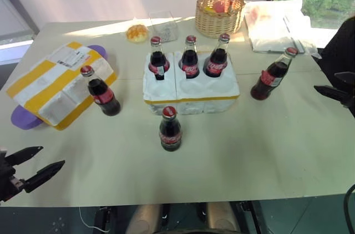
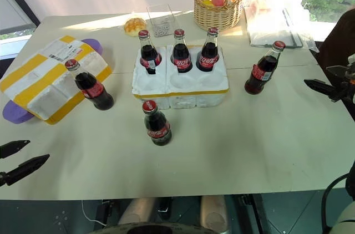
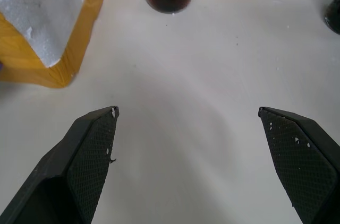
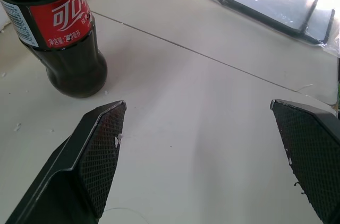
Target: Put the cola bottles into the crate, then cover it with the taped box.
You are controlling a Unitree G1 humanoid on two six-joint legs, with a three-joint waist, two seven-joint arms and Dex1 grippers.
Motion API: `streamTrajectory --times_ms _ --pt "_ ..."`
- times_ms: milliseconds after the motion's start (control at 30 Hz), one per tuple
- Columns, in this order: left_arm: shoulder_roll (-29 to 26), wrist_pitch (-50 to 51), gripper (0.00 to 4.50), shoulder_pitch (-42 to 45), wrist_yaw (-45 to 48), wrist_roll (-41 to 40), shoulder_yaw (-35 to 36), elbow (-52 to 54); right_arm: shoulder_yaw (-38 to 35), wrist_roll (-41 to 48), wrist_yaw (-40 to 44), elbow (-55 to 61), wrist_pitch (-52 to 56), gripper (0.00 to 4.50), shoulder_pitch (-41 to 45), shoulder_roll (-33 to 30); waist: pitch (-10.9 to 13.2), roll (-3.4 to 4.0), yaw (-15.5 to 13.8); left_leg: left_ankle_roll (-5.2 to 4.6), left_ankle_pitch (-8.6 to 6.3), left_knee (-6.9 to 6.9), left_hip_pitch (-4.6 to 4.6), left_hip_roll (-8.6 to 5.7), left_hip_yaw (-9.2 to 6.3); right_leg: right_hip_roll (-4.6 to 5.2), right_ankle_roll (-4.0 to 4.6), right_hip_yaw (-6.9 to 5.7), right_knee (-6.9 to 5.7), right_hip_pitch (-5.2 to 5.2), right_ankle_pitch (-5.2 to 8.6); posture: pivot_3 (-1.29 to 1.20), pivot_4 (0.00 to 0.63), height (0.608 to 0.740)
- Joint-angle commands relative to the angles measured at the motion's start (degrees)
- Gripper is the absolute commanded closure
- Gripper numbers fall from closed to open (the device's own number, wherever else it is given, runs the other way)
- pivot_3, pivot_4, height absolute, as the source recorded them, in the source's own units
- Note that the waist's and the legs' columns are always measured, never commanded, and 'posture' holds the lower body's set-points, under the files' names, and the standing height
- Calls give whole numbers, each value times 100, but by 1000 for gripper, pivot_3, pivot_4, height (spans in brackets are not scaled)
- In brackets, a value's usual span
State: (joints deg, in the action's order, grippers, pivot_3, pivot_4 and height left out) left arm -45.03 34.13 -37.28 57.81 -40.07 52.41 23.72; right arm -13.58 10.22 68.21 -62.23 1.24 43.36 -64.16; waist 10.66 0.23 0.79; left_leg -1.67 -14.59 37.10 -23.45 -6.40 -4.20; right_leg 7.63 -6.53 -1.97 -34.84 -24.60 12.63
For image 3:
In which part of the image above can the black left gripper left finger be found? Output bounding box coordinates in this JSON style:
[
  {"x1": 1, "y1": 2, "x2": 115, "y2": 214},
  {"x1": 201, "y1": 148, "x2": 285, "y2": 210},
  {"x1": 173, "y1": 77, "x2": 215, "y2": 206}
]
[{"x1": 0, "y1": 106, "x2": 120, "y2": 224}]

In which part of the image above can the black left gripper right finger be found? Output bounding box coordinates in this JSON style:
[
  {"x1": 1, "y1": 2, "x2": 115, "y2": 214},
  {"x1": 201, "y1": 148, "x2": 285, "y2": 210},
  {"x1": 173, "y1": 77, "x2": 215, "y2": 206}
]
[{"x1": 258, "y1": 106, "x2": 340, "y2": 224}]

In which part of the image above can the yellow box with white foam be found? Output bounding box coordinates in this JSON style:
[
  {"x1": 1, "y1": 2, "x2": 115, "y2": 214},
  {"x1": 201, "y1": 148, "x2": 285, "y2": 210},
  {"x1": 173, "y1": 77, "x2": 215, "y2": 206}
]
[{"x1": 0, "y1": 0, "x2": 114, "y2": 89}]

